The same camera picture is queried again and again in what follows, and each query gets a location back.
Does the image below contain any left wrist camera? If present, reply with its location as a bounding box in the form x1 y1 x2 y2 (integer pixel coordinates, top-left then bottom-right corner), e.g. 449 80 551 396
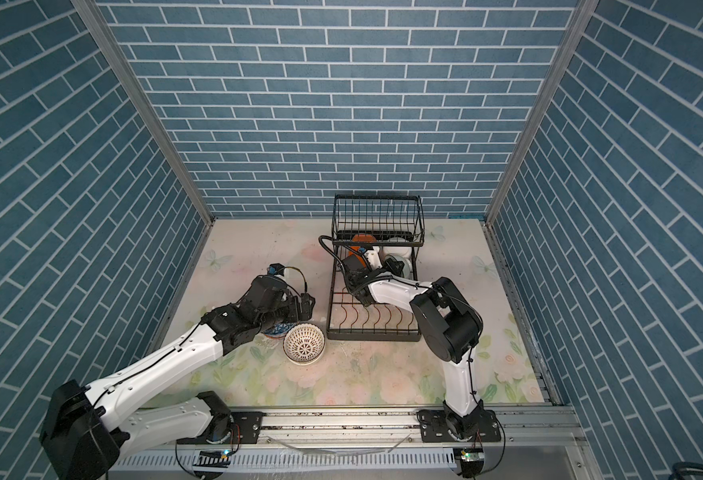
267 263 285 276

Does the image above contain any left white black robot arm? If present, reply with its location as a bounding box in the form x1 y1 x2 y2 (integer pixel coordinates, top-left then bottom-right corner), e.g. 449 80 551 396
39 274 315 479

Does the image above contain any blue triangle patterned bowl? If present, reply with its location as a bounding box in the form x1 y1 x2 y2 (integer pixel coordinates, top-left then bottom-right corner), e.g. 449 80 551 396
262 323 295 339

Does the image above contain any white slotted cable duct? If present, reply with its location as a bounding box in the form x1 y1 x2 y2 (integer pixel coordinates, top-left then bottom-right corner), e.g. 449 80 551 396
111 447 457 473

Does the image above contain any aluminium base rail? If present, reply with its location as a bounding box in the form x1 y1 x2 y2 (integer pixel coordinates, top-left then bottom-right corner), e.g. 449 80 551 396
74 405 605 480

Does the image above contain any green ringed bowl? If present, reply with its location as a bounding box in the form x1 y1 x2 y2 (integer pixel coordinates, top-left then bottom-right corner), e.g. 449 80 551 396
383 254 413 279

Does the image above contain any orange square bowl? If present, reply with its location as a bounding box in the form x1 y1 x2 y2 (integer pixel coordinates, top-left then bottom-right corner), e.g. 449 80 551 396
348 233 381 270

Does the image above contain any black wire dish rack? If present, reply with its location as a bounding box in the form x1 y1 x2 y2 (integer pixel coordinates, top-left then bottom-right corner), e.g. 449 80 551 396
320 193 425 342

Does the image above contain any red starburst patterned bowl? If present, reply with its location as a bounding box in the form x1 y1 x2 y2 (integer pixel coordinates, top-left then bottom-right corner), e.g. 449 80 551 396
282 323 326 365

